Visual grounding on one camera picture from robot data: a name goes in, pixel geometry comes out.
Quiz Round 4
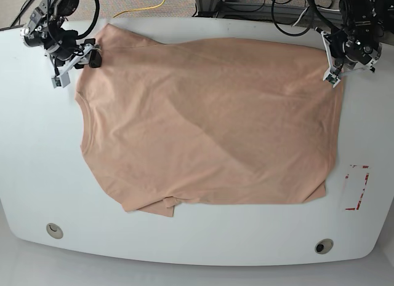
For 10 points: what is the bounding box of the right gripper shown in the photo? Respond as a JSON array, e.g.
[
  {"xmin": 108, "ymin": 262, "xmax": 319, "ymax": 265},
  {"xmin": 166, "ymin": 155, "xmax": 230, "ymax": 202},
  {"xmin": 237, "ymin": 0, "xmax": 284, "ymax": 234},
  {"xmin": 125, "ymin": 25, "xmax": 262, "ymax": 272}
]
[{"xmin": 46, "ymin": 41, "xmax": 102, "ymax": 76}]

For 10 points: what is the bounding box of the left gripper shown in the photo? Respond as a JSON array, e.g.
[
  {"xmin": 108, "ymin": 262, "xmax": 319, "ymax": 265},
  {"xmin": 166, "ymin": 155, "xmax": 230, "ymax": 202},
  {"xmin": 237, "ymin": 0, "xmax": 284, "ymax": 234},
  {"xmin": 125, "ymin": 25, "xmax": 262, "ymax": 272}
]
[{"xmin": 315, "ymin": 28, "xmax": 376, "ymax": 80}]

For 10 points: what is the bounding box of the peach t-shirt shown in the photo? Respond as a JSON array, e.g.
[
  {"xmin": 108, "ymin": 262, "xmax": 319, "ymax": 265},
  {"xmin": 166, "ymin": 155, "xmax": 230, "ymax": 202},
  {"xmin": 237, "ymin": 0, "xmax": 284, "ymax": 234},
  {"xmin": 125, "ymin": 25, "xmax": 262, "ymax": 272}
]
[{"xmin": 75, "ymin": 24, "xmax": 344, "ymax": 217}]

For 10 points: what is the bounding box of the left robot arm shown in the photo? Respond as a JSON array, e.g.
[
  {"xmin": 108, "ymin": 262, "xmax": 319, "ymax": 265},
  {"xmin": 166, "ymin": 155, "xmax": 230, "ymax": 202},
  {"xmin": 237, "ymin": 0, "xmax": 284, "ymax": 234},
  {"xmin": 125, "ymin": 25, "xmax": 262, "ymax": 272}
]
[{"xmin": 306, "ymin": 0, "xmax": 382, "ymax": 87}]

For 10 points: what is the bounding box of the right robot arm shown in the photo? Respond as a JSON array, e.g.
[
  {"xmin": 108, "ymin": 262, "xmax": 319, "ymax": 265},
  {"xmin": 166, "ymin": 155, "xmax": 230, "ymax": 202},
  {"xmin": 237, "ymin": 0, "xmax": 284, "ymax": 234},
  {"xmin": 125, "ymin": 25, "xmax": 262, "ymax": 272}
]
[{"xmin": 21, "ymin": 0, "xmax": 102, "ymax": 88}]

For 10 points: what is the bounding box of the red tape rectangle marking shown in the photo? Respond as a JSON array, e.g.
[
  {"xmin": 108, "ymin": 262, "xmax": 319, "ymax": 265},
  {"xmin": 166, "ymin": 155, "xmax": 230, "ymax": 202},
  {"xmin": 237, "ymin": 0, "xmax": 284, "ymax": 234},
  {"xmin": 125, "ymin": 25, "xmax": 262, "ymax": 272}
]
[{"xmin": 341, "ymin": 165, "xmax": 371, "ymax": 211}]

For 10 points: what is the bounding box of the right table grommet hole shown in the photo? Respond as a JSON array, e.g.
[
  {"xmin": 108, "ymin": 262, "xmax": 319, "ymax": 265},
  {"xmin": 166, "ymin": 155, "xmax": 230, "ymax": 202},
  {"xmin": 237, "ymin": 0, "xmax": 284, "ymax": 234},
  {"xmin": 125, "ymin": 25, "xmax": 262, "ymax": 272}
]
[{"xmin": 315, "ymin": 239, "xmax": 334, "ymax": 255}]

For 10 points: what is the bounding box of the table grommet hole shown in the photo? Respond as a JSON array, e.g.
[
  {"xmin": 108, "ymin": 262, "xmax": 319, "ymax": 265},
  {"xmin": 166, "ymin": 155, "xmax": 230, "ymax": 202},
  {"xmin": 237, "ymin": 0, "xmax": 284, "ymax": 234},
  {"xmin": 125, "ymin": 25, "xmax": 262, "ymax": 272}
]
[
  {"xmin": 315, "ymin": 239, "xmax": 334, "ymax": 255},
  {"xmin": 46, "ymin": 223, "xmax": 63, "ymax": 240}
]

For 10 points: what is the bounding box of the left table grommet hole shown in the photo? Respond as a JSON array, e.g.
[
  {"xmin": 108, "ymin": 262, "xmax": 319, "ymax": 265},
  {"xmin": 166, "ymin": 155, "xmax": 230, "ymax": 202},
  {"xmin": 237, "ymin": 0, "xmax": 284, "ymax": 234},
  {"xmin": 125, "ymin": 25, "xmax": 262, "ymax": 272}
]
[{"xmin": 46, "ymin": 223, "xmax": 63, "ymax": 240}]

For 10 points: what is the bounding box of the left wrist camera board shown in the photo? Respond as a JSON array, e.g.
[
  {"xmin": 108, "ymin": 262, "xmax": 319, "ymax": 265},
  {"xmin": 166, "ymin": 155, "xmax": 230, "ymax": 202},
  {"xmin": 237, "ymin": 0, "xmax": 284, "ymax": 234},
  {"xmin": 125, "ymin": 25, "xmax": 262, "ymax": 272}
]
[{"xmin": 323, "ymin": 71, "xmax": 341, "ymax": 88}]

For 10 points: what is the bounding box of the white cable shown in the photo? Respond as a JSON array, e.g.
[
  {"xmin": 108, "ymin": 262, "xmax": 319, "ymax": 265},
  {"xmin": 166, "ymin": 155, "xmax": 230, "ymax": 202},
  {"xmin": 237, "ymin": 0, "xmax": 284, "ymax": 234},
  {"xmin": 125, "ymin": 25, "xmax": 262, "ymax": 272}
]
[{"xmin": 292, "ymin": 6, "xmax": 308, "ymax": 26}]

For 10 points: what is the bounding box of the black floor cable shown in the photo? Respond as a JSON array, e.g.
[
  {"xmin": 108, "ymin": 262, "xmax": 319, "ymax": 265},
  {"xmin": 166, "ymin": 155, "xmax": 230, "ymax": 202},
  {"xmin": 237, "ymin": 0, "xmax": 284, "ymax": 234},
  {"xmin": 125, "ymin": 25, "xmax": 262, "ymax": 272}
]
[{"xmin": 9, "ymin": 0, "xmax": 74, "ymax": 27}]

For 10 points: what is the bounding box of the yellow cable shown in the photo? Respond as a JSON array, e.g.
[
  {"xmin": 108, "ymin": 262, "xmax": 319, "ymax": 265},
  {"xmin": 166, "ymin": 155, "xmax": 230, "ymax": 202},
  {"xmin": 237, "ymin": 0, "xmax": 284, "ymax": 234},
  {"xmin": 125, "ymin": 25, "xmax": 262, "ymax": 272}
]
[{"xmin": 113, "ymin": 0, "xmax": 169, "ymax": 18}]

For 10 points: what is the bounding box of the aluminium frame stand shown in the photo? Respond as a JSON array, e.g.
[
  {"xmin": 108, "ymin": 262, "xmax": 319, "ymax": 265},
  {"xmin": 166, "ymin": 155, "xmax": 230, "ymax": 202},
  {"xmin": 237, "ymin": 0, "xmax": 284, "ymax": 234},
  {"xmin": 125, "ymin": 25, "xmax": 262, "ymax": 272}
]
[{"xmin": 196, "ymin": 0, "xmax": 339, "ymax": 22}]

